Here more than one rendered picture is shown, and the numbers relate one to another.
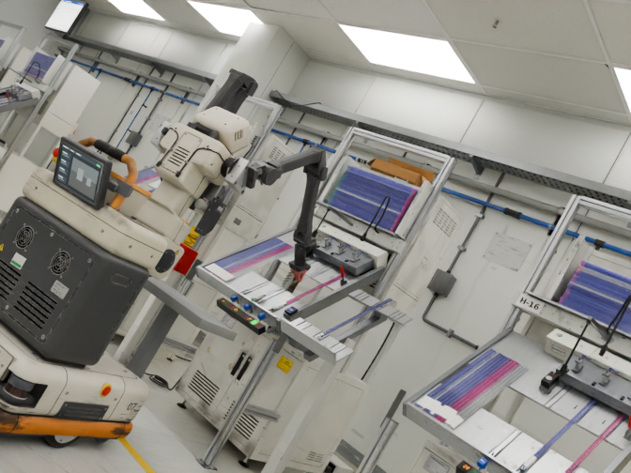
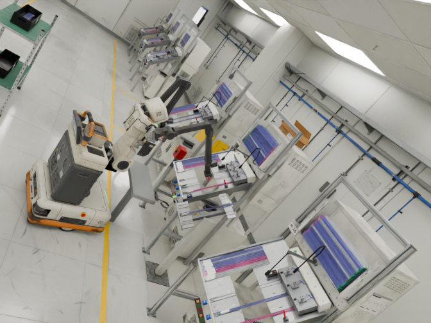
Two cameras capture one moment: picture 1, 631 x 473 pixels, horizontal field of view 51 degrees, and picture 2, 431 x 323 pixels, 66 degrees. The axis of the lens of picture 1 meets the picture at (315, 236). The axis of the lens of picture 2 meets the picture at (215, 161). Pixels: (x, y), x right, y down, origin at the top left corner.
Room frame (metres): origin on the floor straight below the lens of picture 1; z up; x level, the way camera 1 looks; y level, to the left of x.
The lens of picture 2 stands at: (0.23, -0.90, 2.15)
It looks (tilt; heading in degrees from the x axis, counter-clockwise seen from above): 18 degrees down; 17
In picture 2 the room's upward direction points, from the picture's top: 39 degrees clockwise
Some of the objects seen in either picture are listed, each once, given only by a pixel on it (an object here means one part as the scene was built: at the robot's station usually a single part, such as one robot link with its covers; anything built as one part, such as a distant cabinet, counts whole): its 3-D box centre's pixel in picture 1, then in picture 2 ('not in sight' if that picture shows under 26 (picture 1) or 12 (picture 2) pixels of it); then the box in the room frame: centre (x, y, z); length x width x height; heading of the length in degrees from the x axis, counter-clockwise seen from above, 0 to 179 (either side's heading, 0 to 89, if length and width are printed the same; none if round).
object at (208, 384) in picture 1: (270, 392); (201, 225); (3.73, -0.22, 0.31); 0.70 x 0.65 x 0.62; 48
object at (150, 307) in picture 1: (152, 303); (165, 171); (3.87, 0.62, 0.39); 0.24 x 0.24 x 0.78; 48
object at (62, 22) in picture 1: (69, 20); (201, 17); (6.78, 3.36, 2.10); 0.58 x 0.14 x 0.41; 48
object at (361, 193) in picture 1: (374, 200); (262, 146); (3.60, -0.18, 1.52); 0.51 x 0.13 x 0.27; 48
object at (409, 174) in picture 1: (409, 175); (295, 132); (3.90, -0.30, 1.82); 0.68 x 0.30 x 0.20; 48
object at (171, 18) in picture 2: not in sight; (163, 37); (8.84, 5.40, 0.95); 1.37 x 0.82 x 1.90; 138
